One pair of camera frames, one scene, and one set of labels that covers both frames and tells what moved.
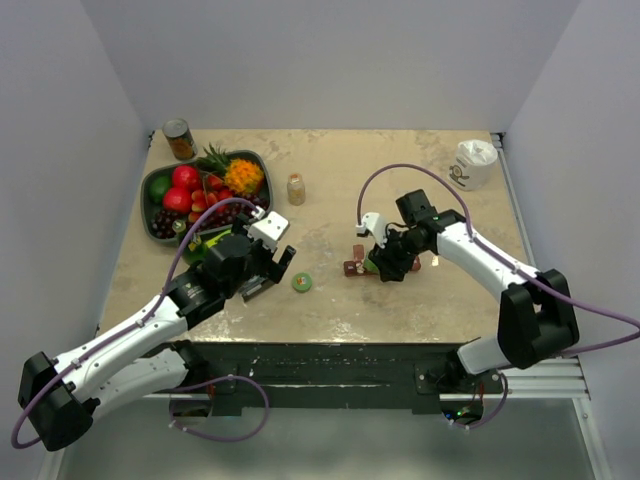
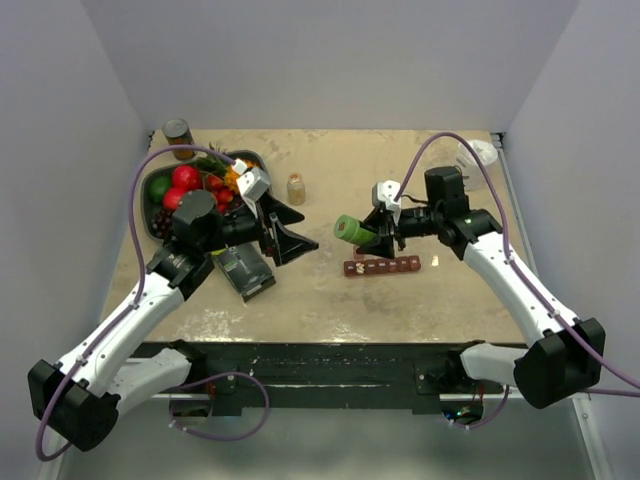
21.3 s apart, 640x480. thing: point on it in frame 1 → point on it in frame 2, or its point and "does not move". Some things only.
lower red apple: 177,200 does not move
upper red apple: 186,176 does not move
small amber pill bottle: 296,189 does not move
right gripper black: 384,260 → 379,220
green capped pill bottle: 369,265 → 351,229
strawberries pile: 213,193 does not move
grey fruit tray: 184,190 does not move
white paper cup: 474,165 does not move
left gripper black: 278,268 → 285,244
